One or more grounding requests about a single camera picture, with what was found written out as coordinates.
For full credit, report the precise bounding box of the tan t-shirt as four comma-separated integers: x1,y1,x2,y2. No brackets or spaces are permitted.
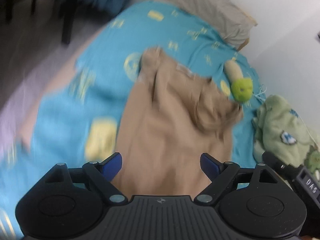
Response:
113,47,243,197

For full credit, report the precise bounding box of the green fleece blanket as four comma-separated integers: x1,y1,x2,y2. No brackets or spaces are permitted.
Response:
252,95,319,180

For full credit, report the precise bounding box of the teal patterned bed sheet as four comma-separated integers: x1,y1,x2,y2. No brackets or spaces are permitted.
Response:
1,0,261,239

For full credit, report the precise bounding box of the green and beige plush toy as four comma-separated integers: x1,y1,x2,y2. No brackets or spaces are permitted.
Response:
223,60,253,103

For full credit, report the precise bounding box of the grey pillow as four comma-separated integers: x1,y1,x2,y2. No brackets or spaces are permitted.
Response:
163,0,258,48

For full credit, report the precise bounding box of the white charging cable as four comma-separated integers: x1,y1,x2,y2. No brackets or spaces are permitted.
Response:
252,84,268,103

